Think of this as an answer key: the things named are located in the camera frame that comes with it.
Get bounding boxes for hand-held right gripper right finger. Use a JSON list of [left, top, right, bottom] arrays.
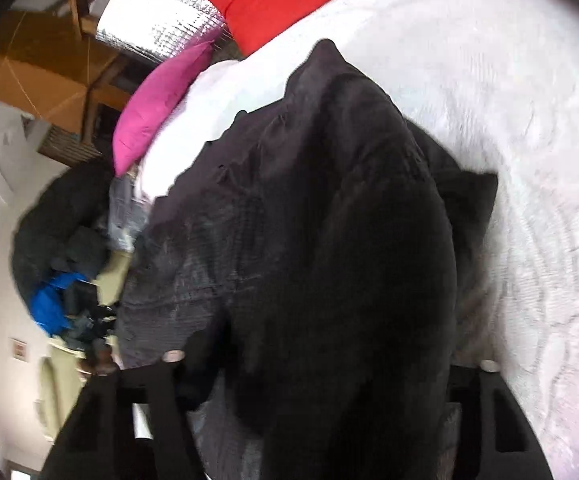
[[448, 359, 551, 480]]

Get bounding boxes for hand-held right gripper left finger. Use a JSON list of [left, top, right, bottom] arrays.
[[43, 350, 206, 480]]

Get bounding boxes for black quilted jacket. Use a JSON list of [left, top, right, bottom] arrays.
[[116, 37, 500, 480]]

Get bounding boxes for blue jacket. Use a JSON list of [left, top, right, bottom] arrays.
[[29, 272, 90, 338]]

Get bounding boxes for cream leather sofa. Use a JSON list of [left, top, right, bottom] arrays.
[[36, 250, 135, 441]]

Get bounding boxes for pile of black coats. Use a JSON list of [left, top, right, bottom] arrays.
[[12, 160, 120, 311]]

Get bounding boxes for grey garment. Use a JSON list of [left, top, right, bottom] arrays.
[[106, 175, 150, 253]]

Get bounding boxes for pink pillow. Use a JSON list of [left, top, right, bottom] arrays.
[[112, 40, 215, 177]]

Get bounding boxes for wooden chair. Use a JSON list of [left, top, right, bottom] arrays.
[[0, 10, 135, 171]]

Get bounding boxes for white bed blanket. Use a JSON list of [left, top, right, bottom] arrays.
[[136, 0, 579, 480]]

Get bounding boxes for silver foil insulation panel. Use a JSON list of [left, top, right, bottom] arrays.
[[94, 0, 240, 63]]

